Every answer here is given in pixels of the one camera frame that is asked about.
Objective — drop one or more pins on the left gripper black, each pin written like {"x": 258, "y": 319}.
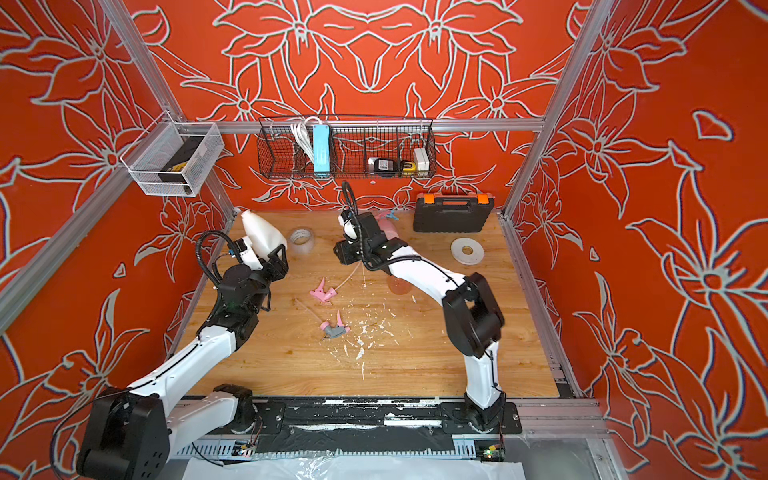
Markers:
{"x": 276, "y": 269}

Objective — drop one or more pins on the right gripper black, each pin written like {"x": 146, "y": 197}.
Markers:
{"x": 343, "y": 250}

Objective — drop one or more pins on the opaque pink spray bottle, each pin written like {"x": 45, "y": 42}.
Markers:
{"x": 388, "y": 227}

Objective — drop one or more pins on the white spray bottle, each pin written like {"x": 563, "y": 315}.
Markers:
{"x": 264, "y": 237}

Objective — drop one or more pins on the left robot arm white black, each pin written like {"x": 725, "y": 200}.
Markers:
{"x": 132, "y": 432}

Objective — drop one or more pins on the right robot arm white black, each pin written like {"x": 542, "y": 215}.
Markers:
{"x": 473, "y": 319}

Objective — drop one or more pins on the transparent pink spray bottle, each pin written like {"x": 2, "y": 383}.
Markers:
{"x": 398, "y": 286}

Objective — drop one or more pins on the pink grey spray nozzle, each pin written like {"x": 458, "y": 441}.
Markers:
{"x": 336, "y": 329}

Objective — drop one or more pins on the clear tape roll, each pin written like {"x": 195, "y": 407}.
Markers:
{"x": 302, "y": 240}

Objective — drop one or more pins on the black orange tool case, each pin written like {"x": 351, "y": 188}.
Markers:
{"x": 452, "y": 213}

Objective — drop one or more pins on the black round device with label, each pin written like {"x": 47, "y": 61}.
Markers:
{"x": 382, "y": 166}

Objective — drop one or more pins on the white tape roll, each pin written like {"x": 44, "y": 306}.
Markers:
{"x": 467, "y": 251}

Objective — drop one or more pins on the white small box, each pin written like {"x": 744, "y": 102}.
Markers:
{"x": 422, "y": 162}

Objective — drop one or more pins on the light blue box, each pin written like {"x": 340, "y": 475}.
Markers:
{"x": 321, "y": 150}

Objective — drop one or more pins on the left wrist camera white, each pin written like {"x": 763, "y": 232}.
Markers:
{"x": 247, "y": 254}

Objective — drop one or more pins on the black wire basket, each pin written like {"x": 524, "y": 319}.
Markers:
{"x": 285, "y": 148}

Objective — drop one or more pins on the clear plastic wall bin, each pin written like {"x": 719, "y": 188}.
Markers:
{"x": 168, "y": 161}

